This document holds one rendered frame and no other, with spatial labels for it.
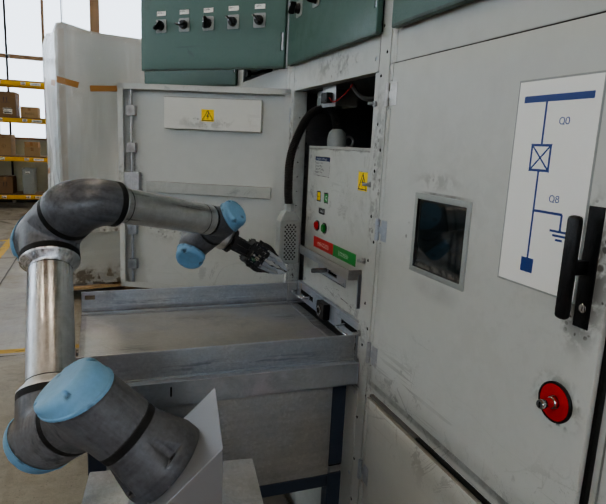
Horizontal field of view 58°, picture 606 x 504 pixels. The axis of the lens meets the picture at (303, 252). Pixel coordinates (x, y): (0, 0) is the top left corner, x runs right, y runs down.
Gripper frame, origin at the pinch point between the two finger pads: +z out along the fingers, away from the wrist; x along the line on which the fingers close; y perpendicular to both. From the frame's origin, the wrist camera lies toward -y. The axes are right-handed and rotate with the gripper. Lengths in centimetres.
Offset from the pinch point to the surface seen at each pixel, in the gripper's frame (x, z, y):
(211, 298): -21.1, -7.6, -22.6
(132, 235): -18, -36, -55
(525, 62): 48, -18, 86
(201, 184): 11, -26, -43
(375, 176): 31.6, -6.6, 37.5
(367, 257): 14.2, 3.5, 36.1
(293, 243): 8.9, 4.3, -13.5
